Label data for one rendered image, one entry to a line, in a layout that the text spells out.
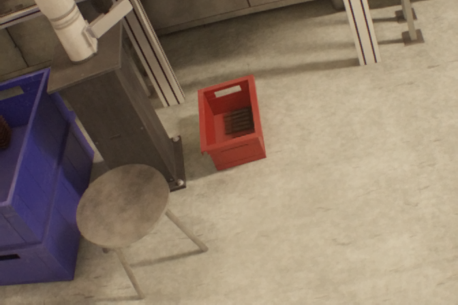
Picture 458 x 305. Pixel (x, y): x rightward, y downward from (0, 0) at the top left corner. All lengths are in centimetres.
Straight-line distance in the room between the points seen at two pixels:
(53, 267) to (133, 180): 42
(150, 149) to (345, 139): 62
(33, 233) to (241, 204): 67
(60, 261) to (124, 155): 41
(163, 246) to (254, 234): 29
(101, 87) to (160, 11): 77
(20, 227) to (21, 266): 23
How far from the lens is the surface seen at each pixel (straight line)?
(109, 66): 195
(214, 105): 244
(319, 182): 214
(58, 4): 192
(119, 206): 199
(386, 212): 202
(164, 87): 254
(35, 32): 289
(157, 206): 193
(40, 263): 219
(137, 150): 220
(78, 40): 199
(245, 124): 237
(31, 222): 206
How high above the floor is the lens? 162
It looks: 42 degrees down
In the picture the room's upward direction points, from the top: 24 degrees counter-clockwise
